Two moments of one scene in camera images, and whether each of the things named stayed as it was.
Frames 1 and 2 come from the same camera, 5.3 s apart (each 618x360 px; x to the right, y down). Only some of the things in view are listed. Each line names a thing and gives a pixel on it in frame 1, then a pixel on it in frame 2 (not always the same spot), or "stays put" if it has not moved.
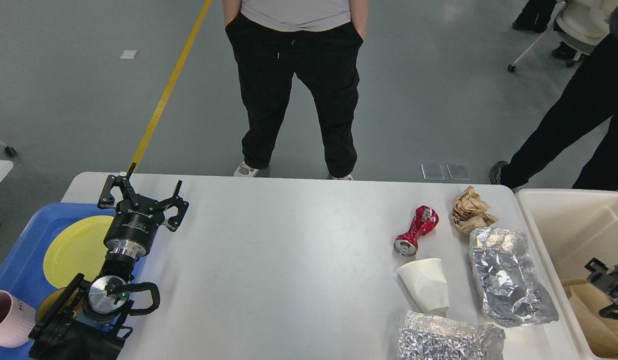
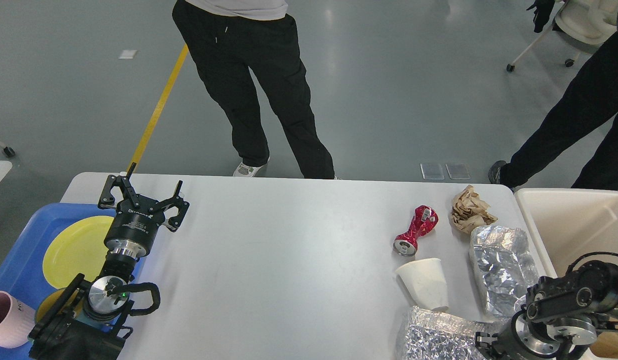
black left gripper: (136, 220) stays put
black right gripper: (616, 283) to (521, 341)
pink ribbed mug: (11, 320) stays put
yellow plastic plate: (80, 248) stays put
